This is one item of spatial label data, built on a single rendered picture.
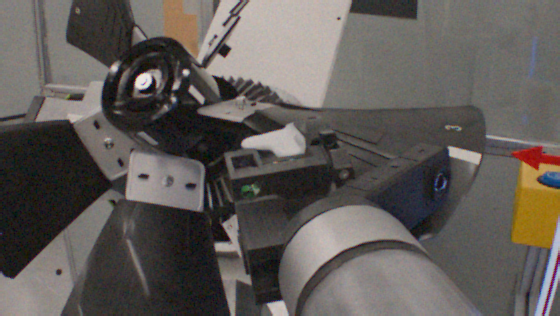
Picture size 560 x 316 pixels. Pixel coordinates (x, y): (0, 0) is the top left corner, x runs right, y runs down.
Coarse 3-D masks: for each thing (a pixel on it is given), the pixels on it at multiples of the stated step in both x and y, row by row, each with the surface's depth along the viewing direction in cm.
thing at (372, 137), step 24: (264, 120) 50; (288, 120) 50; (336, 120) 50; (360, 120) 51; (384, 120) 51; (408, 120) 51; (432, 120) 51; (456, 120) 51; (480, 120) 50; (360, 144) 46; (384, 144) 46; (408, 144) 46; (432, 144) 46; (456, 144) 46; (480, 144) 46; (360, 168) 43; (456, 168) 43; (456, 192) 41; (432, 216) 39
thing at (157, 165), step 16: (144, 160) 55; (160, 160) 56; (176, 160) 57; (192, 160) 58; (128, 176) 53; (160, 176) 55; (176, 176) 56; (192, 176) 57; (128, 192) 53; (144, 192) 54; (160, 192) 55; (176, 192) 56; (192, 192) 57; (192, 208) 56
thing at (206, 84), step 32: (128, 64) 57; (160, 64) 54; (192, 64) 53; (128, 96) 54; (160, 96) 52; (192, 96) 53; (224, 96) 63; (128, 128) 52; (160, 128) 52; (192, 128) 55; (224, 160) 60
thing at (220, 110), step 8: (216, 104) 56; (224, 104) 57; (232, 104) 57; (248, 104) 58; (264, 104) 59; (200, 112) 53; (208, 112) 52; (216, 112) 52; (224, 112) 53; (232, 112) 53; (240, 112) 54; (248, 112) 54; (232, 120) 51; (240, 120) 51
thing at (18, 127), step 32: (0, 128) 61; (32, 128) 60; (64, 128) 60; (0, 160) 62; (32, 160) 61; (64, 160) 61; (0, 192) 63; (32, 192) 63; (64, 192) 63; (96, 192) 63; (0, 224) 64; (32, 224) 64; (64, 224) 64; (0, 256) 65; (32, 256) 65
